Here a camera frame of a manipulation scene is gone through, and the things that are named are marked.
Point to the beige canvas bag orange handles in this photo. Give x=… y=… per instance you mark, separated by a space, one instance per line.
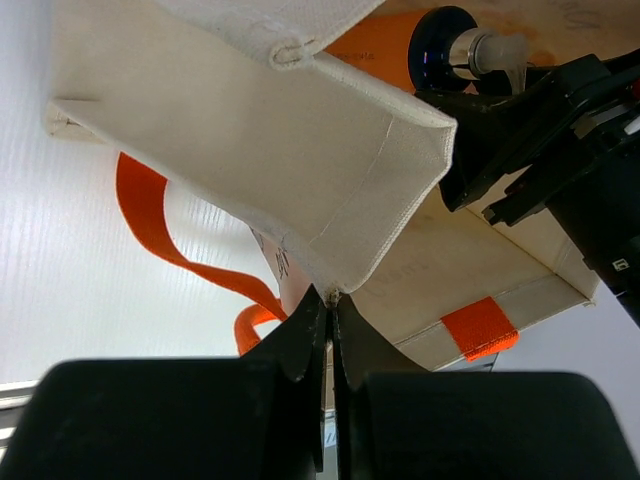
x=251 y=157

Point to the aluminium rail base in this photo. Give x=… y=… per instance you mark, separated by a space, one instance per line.
x=14 y=397

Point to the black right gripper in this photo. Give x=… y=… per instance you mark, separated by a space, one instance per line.
x=570 y=142

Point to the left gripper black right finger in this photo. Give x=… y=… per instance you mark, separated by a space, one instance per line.
x=397 y=420

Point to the orange bottle blue spray top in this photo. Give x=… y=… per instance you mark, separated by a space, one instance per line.
x=442 y=48

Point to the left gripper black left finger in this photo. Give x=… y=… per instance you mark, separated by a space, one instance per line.
x=257 y=416

